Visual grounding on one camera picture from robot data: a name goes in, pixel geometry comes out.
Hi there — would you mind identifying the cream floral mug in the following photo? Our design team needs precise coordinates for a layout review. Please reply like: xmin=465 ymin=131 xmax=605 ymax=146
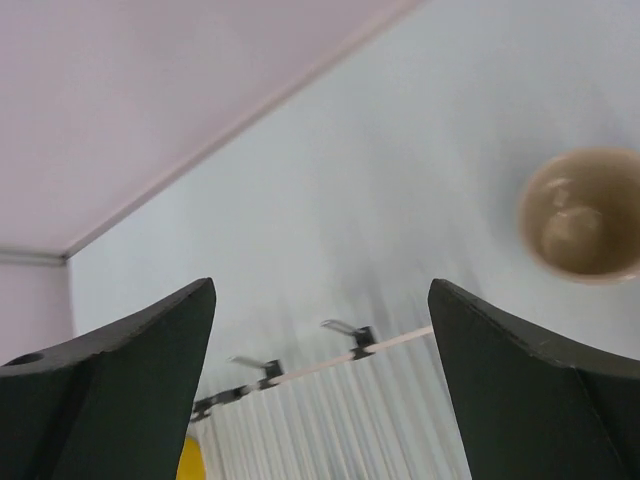
xmin=517 ymin=147 xmax=639 ymax=285

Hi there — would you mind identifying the black clip with wire hook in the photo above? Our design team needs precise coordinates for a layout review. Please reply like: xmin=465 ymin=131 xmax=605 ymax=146
xmin=320 ymin=319 xmax=377 ymax=361
xmin=228 ymin=356 xmax=284 ymax=390

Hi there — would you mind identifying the black rack clip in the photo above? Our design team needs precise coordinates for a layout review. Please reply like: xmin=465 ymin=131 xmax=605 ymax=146
xmin=216 ymin=386 xmax=250 ymax=405
xmin=190 ymin=397 xmax=216 ymax=423

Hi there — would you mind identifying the yellow mug black handle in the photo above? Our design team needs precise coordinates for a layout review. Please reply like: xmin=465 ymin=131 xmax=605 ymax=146
xmin=176 ymin=436 xmax=206 ymax=480

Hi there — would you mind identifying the metal wire dish rack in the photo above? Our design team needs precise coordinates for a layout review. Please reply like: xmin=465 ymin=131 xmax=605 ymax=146
xmin=188 ymin=326 xmax=471 ymax=479

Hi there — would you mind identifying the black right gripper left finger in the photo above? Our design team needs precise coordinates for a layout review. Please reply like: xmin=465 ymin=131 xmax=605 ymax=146
xmin=1 ymin=278 xmax=216 ymax=479

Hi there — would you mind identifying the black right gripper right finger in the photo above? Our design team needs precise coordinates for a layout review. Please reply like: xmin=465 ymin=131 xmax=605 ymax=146
xmin=427 ymin=279 xmax=639 ymax=479

